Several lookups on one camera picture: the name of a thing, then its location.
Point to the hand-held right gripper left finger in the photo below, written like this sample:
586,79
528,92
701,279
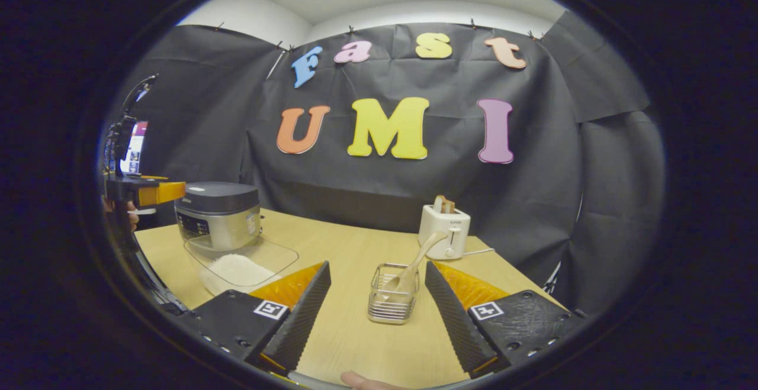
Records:
299,325

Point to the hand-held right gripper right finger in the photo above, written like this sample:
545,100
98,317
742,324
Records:
459,319

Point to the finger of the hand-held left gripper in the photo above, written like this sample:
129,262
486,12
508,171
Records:
160,192

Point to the dark grey rice cooker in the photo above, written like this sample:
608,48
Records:
216,197

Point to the wooden spoon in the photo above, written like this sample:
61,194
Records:
429,245

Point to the white rice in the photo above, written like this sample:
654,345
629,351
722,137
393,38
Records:
237,271

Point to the computer monitor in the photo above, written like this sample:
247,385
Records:
137,147

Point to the white side table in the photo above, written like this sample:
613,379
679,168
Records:
142,211

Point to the clear plastic container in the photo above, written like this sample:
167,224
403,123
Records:
278,254

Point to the white toaster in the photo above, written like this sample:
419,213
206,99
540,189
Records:
444,233

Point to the toasted bread slice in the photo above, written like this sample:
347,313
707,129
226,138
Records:
444,203

